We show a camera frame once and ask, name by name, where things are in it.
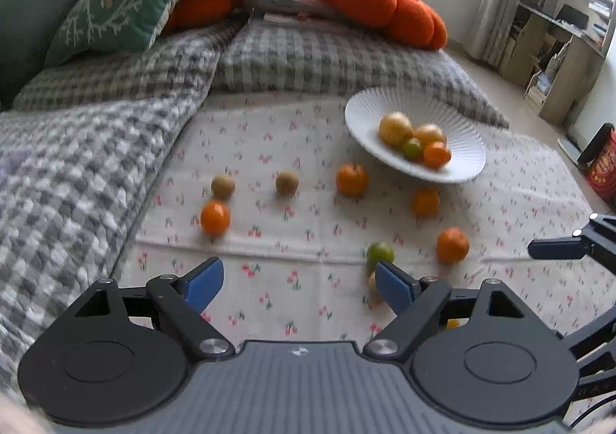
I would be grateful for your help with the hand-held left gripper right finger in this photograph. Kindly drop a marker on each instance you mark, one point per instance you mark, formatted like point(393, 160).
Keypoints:
point(394, 287)

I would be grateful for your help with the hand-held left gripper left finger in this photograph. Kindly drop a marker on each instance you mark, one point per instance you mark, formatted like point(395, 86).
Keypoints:
point(204, 285)

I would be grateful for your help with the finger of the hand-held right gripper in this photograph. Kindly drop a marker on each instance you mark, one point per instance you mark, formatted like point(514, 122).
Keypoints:
point(553, 249)
point(601, 322)

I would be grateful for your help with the green yellow tangerine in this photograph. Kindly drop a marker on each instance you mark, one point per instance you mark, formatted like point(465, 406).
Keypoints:
point(379, 251)

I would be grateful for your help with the small orange tangerine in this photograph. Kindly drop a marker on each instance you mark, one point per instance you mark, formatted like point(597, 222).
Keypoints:
point(426, 202)
point(352, 179)
point(452, 245)
point(452, 324)
point(436, 155)
point(214, 217)

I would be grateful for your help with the small brown kiwi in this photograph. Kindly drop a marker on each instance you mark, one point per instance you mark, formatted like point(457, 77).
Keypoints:
point(223, 186)
point(287, 183)

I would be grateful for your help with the green lime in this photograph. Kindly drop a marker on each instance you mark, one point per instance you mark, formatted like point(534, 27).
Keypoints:
point(412, 149)

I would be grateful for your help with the round yellow pear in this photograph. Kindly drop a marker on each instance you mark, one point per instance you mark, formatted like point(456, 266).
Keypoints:
point(395, 128)
point(430, 133)

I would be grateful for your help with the white ribbed plate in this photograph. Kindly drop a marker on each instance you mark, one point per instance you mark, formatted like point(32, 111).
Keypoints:
point(375, 112)

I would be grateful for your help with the red can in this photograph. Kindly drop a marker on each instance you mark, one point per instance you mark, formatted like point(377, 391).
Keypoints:
point(604, 169)

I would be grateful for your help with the cherry print cloth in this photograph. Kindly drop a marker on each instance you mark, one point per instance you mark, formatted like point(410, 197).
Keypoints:
point(288, 222)

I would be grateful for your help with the grey checkered blanket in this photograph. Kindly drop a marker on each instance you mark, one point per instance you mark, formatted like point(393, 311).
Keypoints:
point(72, 174)

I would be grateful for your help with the wooden shelf desk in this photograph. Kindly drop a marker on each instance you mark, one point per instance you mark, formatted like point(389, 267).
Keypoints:
point(572, 73)

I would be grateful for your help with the plain orange cushion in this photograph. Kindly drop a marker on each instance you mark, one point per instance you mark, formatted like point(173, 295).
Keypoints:
point(202, 6)

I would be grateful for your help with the green patterned cushion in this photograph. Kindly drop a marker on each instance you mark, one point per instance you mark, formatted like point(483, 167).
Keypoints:
point(120, 6)

